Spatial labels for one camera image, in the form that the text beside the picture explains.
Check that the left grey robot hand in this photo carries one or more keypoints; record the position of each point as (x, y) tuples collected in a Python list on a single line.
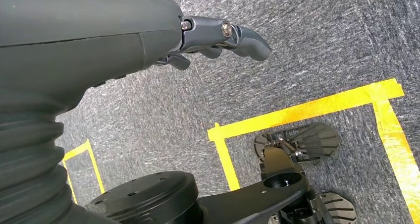
[(82, 35)]

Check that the black round robot joint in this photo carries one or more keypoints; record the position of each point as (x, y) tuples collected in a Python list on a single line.
[(147, 196)]

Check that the black robot left foot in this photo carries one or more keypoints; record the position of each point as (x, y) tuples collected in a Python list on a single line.
[(315, 140)]

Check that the black robot foot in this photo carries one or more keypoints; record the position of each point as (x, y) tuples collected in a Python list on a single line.
[(315, 140), (341, 209)]

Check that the black robot right leg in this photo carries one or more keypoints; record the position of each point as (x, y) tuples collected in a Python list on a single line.
[(305, 212)]

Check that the black robot right foot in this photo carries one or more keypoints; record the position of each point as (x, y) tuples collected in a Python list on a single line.
[(341, 209)]

